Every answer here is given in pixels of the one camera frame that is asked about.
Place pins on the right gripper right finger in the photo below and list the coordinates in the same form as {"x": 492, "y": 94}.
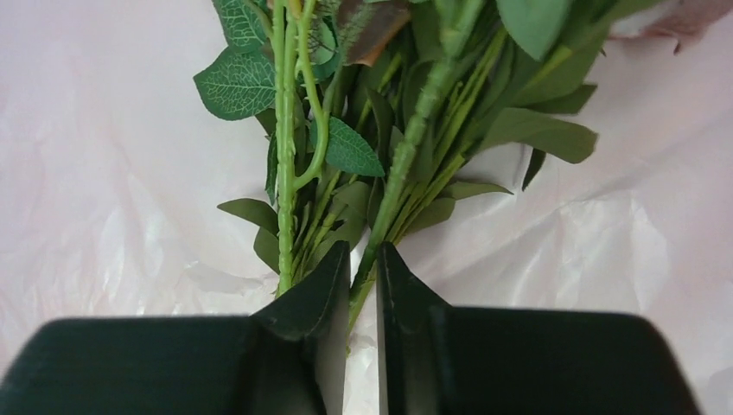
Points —
{"x": 440, "y": 358}

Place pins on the pink flower bunch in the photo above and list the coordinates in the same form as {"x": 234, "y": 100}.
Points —
{"x": 371, "y": 108}

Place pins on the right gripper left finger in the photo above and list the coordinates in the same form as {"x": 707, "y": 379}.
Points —
{"x": 287, "y": 358}

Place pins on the purple pink wrapping paper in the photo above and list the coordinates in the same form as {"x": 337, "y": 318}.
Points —
{"x": 112, "y": 172}

